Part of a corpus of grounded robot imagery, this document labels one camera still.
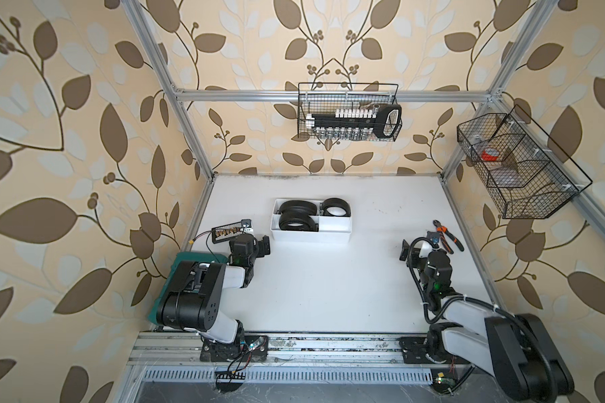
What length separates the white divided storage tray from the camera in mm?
960

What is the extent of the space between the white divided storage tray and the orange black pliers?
0.37 m

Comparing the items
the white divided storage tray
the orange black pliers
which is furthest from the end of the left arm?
the orange black pliers

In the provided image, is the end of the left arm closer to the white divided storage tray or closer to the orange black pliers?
A: the white divided storage tray

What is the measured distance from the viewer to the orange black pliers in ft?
3.17
